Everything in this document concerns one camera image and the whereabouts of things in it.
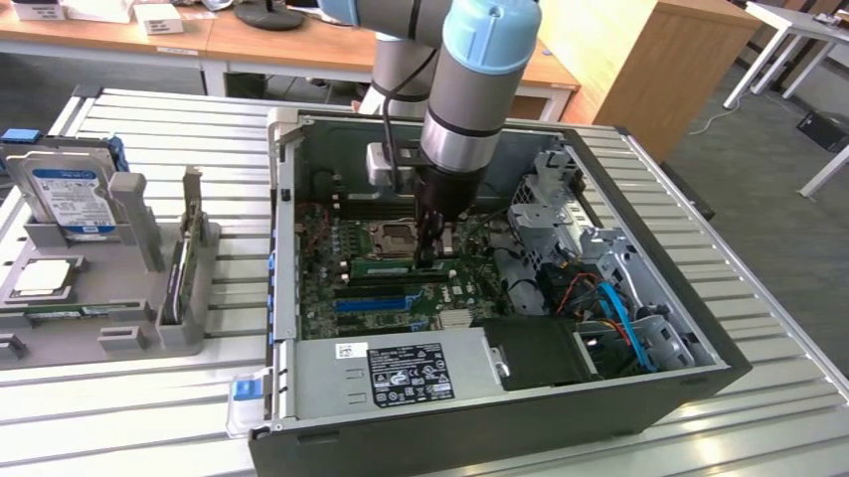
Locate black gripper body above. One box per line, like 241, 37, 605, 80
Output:
417, 165, 483, 223

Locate metal disk bay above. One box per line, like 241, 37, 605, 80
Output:
503, 146, 721, 375

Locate grey power supply unit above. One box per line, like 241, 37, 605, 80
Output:
284, 329, 512, 424

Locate black box on floor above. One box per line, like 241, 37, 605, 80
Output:
794, 108, 849, 154

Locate blue expansion slot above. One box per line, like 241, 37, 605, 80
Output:
333, 294, 412, 313

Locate clear case latch blue tab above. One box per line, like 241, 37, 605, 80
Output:
226, 368, 276, 439

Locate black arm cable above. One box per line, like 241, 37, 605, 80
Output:
380, 44, 444, 193

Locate wooden cabinet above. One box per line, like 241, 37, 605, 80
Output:
544, 0, 764, 165

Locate black open PC case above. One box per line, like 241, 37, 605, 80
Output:
248, 107, 755, 477

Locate hard disk blue rails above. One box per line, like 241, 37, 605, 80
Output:
0, 127, 129, 176

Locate green motherboard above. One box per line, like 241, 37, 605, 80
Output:
294, 197, 528, 340

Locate white cardboard box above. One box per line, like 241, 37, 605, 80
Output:
11, 0, 70, 22
130, 3, 185, 37

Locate white table leg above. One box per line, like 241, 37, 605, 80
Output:
795, 146, 849, 201

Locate white table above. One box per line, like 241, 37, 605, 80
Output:
721, 0, 849, 111

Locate black monitor stand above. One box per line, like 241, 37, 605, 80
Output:
232, 0, 312, 29

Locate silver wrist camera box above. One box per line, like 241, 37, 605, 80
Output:
365, 142, 421, 187

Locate green RAM stick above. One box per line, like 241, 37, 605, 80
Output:
349, 257, 451, 279
23, 305, 153, 318

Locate blue data wire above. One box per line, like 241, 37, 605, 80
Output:
595, 279, 660, 375

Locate red and orange wire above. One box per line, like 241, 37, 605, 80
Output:
553, 270, 631, 344

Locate CPU socket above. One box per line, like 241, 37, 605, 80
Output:
361, 220, 426, 260

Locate grey parts rack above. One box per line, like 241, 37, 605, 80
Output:
0, 164, 225, 371

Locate hard disk blue label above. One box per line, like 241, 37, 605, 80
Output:
5, 150, 122, 237

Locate wooden desk white frame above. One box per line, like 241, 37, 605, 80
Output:
0, 0, 581, 122

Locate black RAM slot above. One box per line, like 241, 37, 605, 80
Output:
346, 272, 448, 291

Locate silver CPU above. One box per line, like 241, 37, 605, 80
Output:
11, 257, 77, 296

